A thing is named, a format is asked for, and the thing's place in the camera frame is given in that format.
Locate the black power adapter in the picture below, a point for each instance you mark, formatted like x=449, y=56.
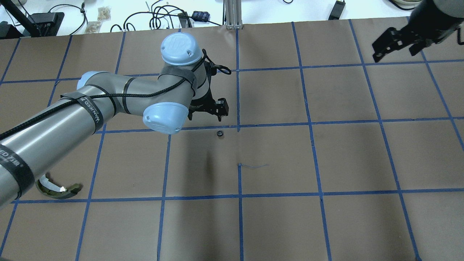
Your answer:
x=337, y=10

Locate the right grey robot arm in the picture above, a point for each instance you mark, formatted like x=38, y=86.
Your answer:
x=431, y=22

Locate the aluminium frame post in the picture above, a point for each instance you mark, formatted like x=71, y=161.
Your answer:
x=233, y=14

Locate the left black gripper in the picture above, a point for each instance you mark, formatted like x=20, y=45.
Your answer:
x=220, y=107

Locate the olive curved brake shoe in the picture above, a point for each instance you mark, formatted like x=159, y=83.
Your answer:
x=49, y=189

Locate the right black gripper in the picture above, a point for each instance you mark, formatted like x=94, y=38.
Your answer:
x=423, y=32

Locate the black camera stand base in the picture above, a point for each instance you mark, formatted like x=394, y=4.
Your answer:
x=48, y=25

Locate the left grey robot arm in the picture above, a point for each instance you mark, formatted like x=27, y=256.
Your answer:
x=33, y=147

